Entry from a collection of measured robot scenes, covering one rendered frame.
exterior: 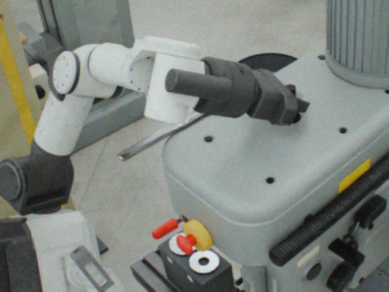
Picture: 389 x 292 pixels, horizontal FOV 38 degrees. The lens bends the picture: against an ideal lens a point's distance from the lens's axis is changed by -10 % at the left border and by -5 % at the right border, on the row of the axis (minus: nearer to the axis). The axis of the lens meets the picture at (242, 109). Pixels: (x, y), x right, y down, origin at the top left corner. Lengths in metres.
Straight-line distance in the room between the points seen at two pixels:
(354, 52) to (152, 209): 2.59
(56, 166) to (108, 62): 0.30
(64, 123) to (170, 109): 0.34
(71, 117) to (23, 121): 1.71
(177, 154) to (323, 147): 0.24
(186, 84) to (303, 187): 0.25
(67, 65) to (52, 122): 0.15
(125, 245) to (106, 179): 0.59
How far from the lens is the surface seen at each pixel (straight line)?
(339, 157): 0.98
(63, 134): 1.16
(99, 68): 1.01
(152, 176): 3.75
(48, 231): 1.23
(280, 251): 0.93
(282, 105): 0.95
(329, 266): 1.29
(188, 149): 0.99
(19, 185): 1.19
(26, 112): 2.82
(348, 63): 1.11
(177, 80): 0.82
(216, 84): 0.85
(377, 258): 1.45
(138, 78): 0.95
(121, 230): 3.47
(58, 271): 1.24
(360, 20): 1.06
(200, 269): 1.76
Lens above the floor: 2.54
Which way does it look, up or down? 37 degrees down
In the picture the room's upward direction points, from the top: 4 degrees counter-clockwise
